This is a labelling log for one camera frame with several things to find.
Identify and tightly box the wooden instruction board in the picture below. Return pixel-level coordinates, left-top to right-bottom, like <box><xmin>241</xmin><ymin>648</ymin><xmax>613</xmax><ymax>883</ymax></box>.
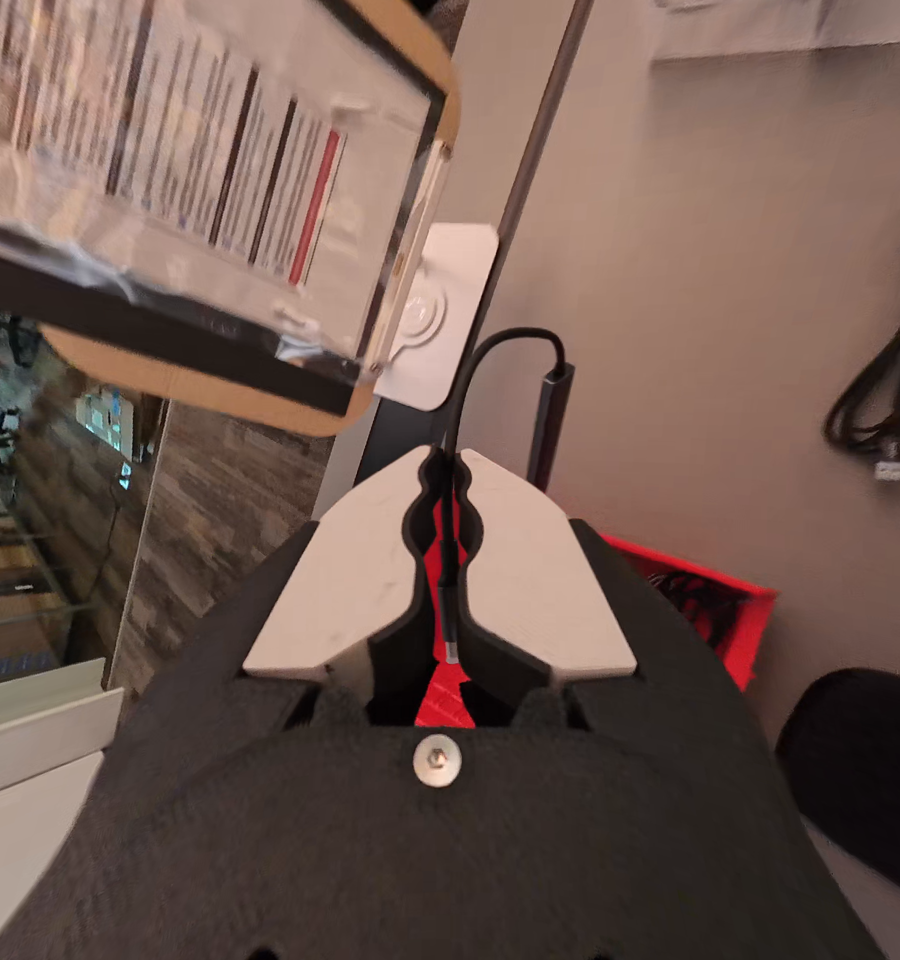
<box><xmin>0</xmin><ymin>0</ymin><xmax>464</xmax><ymax>438</ymax></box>

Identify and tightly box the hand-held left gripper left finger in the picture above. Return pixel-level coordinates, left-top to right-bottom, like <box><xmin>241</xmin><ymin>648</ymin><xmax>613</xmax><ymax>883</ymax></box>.
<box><xmin>242</xmin><ymin>446</ymin><xmax>438</xmax><ymax>685</ymax></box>

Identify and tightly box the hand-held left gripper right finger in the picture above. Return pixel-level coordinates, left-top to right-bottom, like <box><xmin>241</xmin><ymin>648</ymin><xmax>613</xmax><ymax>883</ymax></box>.
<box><xmin>457</xmin><ymin>448</ymin><xmax>640</xmax><ymax>687</ymax></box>

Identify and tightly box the clear plastic bin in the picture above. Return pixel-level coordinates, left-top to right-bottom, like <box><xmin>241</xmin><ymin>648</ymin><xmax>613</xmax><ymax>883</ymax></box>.
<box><xmin>651</xmin><ymin>0</ymin><xmax>900</xmax><ymax>63</ymax></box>

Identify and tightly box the white stand base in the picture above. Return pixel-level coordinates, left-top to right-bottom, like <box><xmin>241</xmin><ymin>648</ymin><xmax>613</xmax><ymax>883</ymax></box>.
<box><xmin>373</xmin><ymin>222</ymin><xmax>501</xmax><ymax>412</ymax></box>

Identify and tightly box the red plastic bin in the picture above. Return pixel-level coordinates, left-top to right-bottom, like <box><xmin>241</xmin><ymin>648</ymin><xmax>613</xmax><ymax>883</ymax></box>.
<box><xmin>414</xmin><ymin>480</ymin><xmax>780</xmax><ymax>730</ymax></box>

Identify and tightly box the silver logo usb hub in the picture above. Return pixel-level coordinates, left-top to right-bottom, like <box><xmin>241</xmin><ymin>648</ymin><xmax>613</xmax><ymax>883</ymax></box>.
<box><xmin>436</xmin><ymin>327</ymin><xmax>577</xmax><ymax>667</ymax></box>

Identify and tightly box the black braided usb-a cable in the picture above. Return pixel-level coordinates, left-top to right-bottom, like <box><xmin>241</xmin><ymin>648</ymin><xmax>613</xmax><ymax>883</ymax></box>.
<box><xmin>823</xmin><ymin>196</ymin><xmax>900</xmax><ymax>483</ymax></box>

